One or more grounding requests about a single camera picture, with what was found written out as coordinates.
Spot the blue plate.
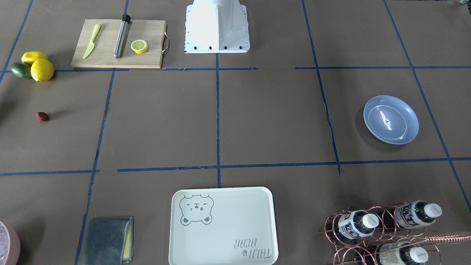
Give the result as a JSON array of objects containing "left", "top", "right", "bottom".
[{"left": 363, "top": 95, "right": 419, "bottom": 145}]

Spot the red strawberry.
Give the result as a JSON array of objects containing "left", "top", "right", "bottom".
[{"left": 36, "top": 112, "right": 49, "bottom": 122}]

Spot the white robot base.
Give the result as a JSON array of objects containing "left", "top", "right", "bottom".
[{"left": 184, "top": 0, "right": 251, "bottom": 54}]

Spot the cream bear tray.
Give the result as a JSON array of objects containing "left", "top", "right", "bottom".
[{"left": 169, "top": 187, "right": 279, "bottom": 265}]

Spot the half lemon slice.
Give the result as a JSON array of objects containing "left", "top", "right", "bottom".
[{"left": 131, "top": 40, "right": 149, "bottom": 54}]

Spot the steel cylinder black cap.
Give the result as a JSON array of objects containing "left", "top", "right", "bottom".
[{"left": 113, "top": 14, "right": 131, "bottom": 59}]

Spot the water bottle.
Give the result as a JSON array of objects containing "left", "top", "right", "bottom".
[
  {"left": 394, "top": 200, "right": 443, "bottom": 229},
  {"left": 376, "top": 241, "right": 429, "bottom": 265},
  {"left": 335, "top": 210, "right": 380, "bottom": 240}
]

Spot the wooden cutting board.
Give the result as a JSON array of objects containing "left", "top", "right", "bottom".
[{"left": 72, "top": 20, "right": 169, "bottom": 68}]

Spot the grey yellow folded cloth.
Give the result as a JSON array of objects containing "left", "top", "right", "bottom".
[{"left": 82, "top": 216, "right": 134, "bottom": 265}]

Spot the yellow plastic knife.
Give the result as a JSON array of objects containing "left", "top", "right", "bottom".
[{"left": 82, "top": 24, "right": 101, "bottom": 59}]

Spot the yellow lemon front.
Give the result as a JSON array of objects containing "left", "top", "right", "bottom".
[{"left": 31, "top": 59, "right": 54, "bottom": 82}]

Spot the yellow lemon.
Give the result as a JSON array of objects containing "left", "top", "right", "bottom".
[
  {"left": 21, "top": 51, "right": 49, "bottom": 66},
  {"left": 31, "top": 59, "right": 54, "bottom": 82}
]

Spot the water bottle bottom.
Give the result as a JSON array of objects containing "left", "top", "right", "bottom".
[{"left": 376, "top": 241, "right": 429, "bottom": 265}]

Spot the yellow lemon rear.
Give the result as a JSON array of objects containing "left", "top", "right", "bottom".
[{"left": 21, "top": 51, "right": 49, "bottom": 66}]

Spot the green avocado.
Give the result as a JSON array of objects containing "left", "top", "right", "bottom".
[{"left": 10, "top": 62, "right": 32, "bottom": 80}]

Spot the pink bowl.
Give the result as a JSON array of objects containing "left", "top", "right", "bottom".
[{"left": 0, "top": 221, "right": 21, "bottom": 265}]

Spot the copper wire bottle rack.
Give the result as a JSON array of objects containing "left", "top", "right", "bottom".
[{"left": 319, "top": 203, "right": 470, "bottom": 265}]

